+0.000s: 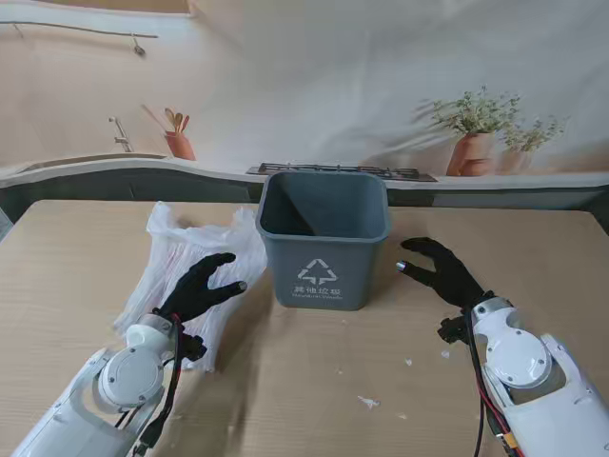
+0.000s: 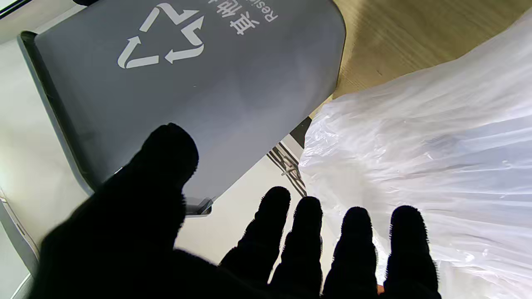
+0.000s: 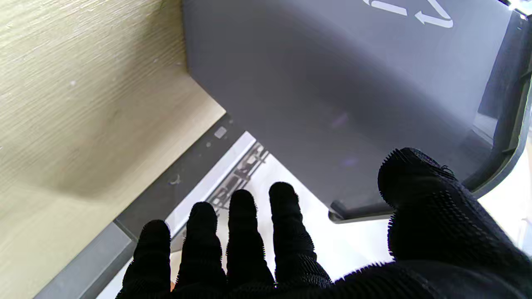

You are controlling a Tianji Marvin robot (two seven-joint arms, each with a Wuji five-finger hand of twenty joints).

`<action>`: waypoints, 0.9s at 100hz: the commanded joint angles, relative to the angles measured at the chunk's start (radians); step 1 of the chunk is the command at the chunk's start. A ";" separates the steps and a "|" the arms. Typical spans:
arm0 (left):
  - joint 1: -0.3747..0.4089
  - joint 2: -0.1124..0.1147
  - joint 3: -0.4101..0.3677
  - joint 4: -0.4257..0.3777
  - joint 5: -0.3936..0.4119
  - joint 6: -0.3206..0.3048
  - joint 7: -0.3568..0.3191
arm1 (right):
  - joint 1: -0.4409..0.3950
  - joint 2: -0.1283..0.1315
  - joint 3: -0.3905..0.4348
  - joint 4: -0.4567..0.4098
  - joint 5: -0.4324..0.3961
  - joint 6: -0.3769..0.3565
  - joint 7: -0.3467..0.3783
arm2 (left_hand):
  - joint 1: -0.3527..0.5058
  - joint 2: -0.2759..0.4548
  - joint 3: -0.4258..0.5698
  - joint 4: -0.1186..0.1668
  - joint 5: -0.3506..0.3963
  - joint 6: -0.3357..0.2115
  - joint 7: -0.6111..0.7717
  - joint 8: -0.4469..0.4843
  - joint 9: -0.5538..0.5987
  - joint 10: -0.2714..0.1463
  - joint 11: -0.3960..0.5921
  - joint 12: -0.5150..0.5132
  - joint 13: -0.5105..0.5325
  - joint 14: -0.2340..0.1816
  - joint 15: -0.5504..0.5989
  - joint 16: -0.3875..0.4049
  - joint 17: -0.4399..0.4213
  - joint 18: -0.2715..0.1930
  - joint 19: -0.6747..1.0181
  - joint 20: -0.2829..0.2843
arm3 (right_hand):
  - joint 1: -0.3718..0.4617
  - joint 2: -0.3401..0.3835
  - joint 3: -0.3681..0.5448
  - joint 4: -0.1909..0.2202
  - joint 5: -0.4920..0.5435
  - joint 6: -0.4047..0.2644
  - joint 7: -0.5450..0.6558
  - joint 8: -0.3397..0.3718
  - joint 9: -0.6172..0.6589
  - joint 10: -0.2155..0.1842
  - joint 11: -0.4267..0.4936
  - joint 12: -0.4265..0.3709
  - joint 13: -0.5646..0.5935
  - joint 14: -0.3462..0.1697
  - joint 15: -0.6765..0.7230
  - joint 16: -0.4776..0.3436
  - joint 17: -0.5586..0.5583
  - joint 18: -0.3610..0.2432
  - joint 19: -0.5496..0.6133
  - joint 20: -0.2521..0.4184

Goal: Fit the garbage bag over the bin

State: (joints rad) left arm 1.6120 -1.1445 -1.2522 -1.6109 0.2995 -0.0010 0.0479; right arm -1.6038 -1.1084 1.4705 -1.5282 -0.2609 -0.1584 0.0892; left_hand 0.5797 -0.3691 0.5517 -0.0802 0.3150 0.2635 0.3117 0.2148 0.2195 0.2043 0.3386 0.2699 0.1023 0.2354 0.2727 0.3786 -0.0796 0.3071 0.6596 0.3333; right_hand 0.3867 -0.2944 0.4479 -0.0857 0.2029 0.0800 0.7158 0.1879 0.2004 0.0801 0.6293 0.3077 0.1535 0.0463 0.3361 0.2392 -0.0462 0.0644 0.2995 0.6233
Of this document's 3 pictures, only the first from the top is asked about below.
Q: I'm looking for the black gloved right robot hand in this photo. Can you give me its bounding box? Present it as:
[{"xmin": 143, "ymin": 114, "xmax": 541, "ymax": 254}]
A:
[{"xmin": 395, "ymin": 236, "xmax": 486, "ymax": 308}]

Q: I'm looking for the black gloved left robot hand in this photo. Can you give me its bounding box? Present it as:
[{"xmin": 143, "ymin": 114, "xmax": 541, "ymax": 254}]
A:
[{"xmin": 150, "ymin": 251, "xmax": 249, "ymax": 325}]

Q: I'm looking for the white plastic garbage bag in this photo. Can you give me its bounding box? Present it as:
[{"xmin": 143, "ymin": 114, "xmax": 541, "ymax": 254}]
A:
[{"xmin": 112, "ymin": 200, "xmax": 268, "ymax": 372}]

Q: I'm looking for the grey plastic waste bin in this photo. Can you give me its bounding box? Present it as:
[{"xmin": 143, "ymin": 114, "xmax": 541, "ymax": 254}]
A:
[{"xmin": 255, "ymin": 170, "xmax": 393, "ymax": 311}]

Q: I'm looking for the printed kitchen backdrop cloth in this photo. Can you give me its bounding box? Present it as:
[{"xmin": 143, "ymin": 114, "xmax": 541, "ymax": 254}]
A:
[{"xmin": 0, "ymin": 0, "xmax": 609, "ymax": 210}]

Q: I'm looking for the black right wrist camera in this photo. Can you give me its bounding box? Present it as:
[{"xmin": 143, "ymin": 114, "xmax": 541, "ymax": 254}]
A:
[{"xmin": 437, "ymin": 316, "xmax": 472, "ymax": 345}]

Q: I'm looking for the black red left arm cable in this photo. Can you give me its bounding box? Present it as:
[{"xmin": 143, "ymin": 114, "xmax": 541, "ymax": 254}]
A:
[{"xmin": 113, "ymin": 313, "xmax": 187, "ymax": 457}]

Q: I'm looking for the black red arm cable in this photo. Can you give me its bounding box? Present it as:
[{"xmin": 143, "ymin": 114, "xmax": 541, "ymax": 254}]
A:
[
  {"xmin": 463, "ymin": 308, "xmax": 524, "ymax": 457},
  {"xmin": 113, "ymin": 313, "xmax": 187, "ymax": 457}
]

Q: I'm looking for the black red right arm cable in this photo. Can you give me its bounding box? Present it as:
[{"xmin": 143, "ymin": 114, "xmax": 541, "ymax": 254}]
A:
[{"xmin": 463, "ymin": 308, "xmax": 524, "ymax": 457}]

